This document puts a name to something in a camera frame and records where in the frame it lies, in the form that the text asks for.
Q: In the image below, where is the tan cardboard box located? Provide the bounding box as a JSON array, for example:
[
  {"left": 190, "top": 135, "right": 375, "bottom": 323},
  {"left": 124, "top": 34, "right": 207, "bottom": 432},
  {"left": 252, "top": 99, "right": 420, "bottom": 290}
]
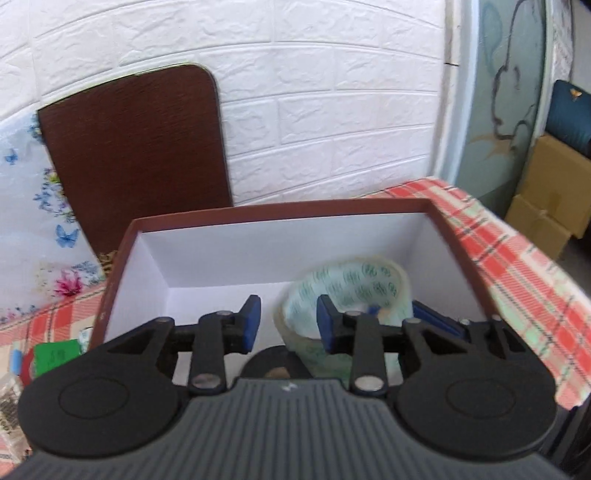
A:
[
  {"left": 517, "top": 134, "right": 591, "bottom": 241},
  {"left": 504, "top": 194, "right": 573, "bottom": 260}
]

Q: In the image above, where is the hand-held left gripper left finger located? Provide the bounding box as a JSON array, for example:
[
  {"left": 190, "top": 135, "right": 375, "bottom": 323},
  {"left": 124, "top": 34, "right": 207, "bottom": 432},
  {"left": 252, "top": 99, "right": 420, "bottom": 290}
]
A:
[{"left": 106, "top": 295, "right": 262, "bottom": 397}]

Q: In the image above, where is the patterned glass door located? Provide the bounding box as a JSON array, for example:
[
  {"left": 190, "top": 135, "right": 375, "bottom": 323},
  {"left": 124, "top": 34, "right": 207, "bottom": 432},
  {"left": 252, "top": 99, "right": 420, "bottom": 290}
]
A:
[{"left": 455, "top": 0, "right": 555, "bottom": 217}]

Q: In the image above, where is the dark blue cushion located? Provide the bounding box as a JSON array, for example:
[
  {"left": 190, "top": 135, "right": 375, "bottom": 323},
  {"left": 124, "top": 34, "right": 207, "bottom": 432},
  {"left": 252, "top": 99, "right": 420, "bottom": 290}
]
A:
[{"left": 545, "top": 79, "right": 591, "bottom": 160}]

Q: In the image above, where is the brown cardboard box white inside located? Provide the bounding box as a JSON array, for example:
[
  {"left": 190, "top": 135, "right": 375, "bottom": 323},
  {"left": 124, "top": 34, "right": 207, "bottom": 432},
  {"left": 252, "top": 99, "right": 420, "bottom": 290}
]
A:
[{"left": 88, "top": 198, "right": 497, "bottom": 393}]

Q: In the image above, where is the brown wooden headboard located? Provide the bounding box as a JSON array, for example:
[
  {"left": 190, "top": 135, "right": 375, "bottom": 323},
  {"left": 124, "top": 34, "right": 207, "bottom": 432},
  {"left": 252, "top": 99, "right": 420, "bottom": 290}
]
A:
[{"left": 38, "top": 64, "right": 234, "bottom": 268}]

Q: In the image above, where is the black tape roll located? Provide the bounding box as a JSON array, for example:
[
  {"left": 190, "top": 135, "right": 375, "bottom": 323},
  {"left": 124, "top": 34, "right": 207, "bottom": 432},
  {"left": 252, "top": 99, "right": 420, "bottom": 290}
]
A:
[{"left": 240, "top": 345, "right": 315, "bottom": 382}]

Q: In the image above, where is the floral butterfly plastic sheet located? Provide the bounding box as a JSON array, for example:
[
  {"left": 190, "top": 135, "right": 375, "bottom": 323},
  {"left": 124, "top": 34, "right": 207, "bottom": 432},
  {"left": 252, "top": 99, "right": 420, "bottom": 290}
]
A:
[{"left": 0, "top": 113, "right": 108, "bottom": 325}]

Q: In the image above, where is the green red packet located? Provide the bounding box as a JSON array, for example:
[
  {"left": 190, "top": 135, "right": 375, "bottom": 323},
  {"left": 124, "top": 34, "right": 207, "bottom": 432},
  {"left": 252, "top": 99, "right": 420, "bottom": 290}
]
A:
[{"left": 11, "top": 339, "right": 82, "bottom": 384}]

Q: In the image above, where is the red green plaid blanket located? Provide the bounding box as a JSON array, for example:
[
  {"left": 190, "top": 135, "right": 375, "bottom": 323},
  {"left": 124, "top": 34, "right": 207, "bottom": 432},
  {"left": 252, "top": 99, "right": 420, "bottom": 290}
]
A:
[{"left": 0, "top": 178, "right": 591, "bottom": 464}]

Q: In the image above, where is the clear plastic packet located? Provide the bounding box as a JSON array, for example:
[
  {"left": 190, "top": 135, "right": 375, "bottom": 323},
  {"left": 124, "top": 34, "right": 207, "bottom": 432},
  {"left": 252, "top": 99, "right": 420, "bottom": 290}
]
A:
[{"left": 0, "top": 373, "right": 34, "bottom": 463}]

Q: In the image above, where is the blue object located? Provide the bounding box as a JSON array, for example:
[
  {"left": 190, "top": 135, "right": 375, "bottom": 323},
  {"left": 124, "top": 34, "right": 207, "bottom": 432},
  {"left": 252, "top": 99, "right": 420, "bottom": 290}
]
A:
[{"left": 412, "top": 300, "right": 467, "bottom": 343}]

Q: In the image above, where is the white door frame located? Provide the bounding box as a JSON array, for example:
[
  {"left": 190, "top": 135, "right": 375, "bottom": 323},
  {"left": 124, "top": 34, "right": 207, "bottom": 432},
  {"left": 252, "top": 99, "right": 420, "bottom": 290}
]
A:
[{"left": 434, "top": 0, "right": 482, "bottom": 186}]

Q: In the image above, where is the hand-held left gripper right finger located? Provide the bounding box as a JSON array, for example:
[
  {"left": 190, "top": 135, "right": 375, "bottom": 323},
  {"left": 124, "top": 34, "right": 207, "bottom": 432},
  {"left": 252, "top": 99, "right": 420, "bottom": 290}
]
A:
[{"left": 317, "top": 295, "right": 532, "bottom": 397}]

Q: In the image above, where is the clear adhesive tape roll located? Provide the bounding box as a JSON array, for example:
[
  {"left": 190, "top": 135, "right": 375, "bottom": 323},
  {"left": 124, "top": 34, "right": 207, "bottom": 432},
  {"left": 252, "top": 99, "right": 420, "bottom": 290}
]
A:
[{"left": 276, "top": 257, "right": 414, "bottom": 384}]

